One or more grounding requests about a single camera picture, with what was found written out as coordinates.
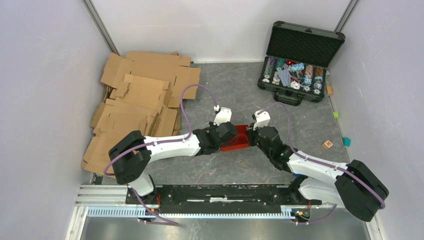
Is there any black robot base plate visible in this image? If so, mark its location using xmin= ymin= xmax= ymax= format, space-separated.
xmin=142 ymin=184 xmax=322 ymax=214

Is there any teal cube block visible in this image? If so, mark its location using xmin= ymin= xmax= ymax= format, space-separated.
xmin=342 ymin=136 xmax=351 ymax=148

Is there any stack of flat brown cardboard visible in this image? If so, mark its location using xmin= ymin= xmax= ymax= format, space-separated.
xmin=81 ymin=51 xmax=201 ymax=175

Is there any small brown wooden block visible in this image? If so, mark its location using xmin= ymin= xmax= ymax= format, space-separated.
xmin=326 ymin=85 xmax=333 ymax=96

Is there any red paper box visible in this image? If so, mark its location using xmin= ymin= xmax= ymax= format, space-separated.
xmin=221 ymin=124 xmax=250 ymax=152

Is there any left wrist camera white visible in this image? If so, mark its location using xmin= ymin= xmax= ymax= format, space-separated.
xmin=213 ymin=105 xmax=232 ymax=126

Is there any wooden letter block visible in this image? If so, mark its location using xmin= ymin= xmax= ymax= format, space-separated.
xmin=321 ymin=140 xmax=334 ymax=150

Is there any aluminium frame rail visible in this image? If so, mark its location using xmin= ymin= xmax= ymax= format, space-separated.
xmin=64 ymin=184 xmax=385 ymax=240

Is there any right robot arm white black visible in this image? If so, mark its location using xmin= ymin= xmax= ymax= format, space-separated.
xmin=246 ymin=126 xmax=390 ymax=222

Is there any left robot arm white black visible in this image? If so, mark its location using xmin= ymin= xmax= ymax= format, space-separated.
xmin=104 ymin=122 xmax=238 ymax=204

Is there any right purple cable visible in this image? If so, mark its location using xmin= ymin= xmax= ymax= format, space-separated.
xmin=261 ymin=101 xmax=387 ymax=226

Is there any black poker chip case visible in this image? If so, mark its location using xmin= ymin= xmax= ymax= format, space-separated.
xmin=257 ymin=21 xmax=346 ymax=106

